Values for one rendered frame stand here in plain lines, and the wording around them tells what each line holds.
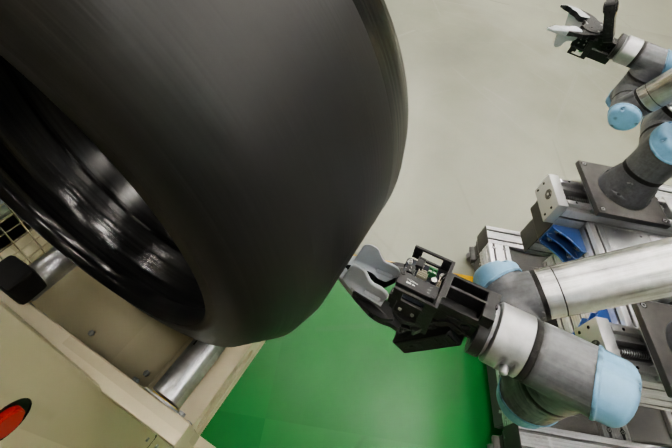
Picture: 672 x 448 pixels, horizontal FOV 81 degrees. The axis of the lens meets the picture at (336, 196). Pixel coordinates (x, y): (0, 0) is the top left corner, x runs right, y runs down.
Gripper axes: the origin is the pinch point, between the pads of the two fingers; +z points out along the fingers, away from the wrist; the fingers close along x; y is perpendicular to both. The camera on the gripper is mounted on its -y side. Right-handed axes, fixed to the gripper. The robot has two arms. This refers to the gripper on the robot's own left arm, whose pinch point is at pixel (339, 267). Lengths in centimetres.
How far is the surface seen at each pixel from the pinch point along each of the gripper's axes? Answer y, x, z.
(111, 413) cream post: -12.8, 28.1, 18.9
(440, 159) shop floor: -102, -155, 12
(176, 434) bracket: -6.6, 25.9, 7.3
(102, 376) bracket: -5.1, 25.8, 19.1
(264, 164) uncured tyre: 29.9, 13.6, -0.5
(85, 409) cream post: -5.5, 29.3, 18.0
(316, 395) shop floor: -102, -10, 9
